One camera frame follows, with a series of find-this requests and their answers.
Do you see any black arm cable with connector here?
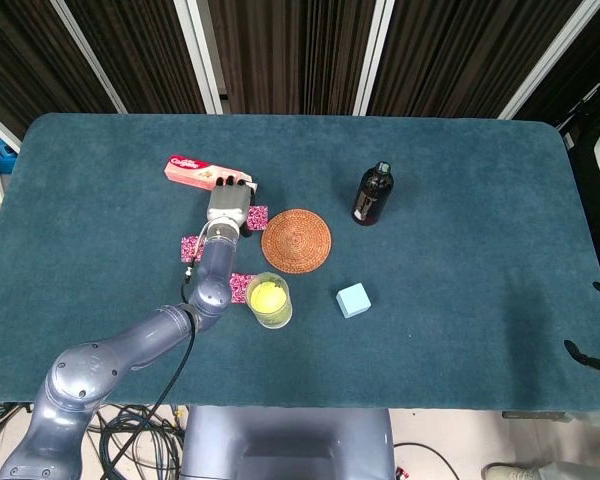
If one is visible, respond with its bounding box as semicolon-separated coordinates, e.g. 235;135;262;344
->
92;219;216;480

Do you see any grey sneaker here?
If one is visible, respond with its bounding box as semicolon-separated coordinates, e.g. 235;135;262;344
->
482;462;542;480

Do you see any teal velvet table cloth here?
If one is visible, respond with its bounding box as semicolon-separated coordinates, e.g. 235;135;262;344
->
0;112;600;414

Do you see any red white toothpaste box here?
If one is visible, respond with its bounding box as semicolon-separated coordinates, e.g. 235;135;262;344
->
163;155;259;195

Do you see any pink patterned playing card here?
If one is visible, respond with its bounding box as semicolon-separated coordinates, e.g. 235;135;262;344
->
228;272;259;305
247;204;270;233

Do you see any round woven rattan coaster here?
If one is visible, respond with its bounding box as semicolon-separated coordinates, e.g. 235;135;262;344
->
260;208;333;275

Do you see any black floor cable bundle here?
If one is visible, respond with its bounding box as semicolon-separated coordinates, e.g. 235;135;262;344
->
0;399;187;480

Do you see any light blue foam cube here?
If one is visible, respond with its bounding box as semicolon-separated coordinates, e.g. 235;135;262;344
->
335;282;373;320

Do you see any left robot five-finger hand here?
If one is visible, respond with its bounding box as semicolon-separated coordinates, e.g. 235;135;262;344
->
205;174;255;239

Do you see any dark brown glass bottle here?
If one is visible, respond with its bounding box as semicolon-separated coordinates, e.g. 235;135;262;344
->
350;160;396;228

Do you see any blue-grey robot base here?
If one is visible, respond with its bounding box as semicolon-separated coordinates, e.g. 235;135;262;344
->
179;405;397;480

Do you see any dark pleated curtain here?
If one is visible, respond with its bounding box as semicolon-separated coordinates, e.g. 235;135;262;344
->
0;0;600;151

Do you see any grey trouser leg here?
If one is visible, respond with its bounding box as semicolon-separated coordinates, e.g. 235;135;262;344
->
529;459;600;480

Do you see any clear plastic ball tube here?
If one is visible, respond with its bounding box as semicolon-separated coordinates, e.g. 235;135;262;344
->
245;271;294;330

